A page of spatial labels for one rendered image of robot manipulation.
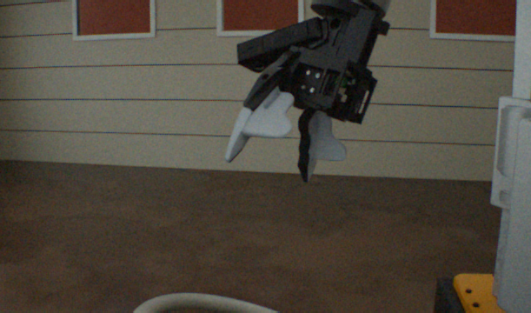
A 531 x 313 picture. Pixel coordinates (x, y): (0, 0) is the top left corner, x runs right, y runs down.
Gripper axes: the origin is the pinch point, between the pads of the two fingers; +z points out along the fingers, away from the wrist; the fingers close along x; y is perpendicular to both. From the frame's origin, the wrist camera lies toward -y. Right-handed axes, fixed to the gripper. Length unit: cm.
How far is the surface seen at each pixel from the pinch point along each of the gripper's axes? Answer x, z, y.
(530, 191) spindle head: 63, -12, 17
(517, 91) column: 143, -49, -13
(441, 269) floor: 377, 52, -77
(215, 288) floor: 252, 120, -190
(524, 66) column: 139, -57, -13
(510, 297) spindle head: 71, 10, 20
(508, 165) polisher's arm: 143, -22, -7
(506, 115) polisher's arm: 140, -39, -13
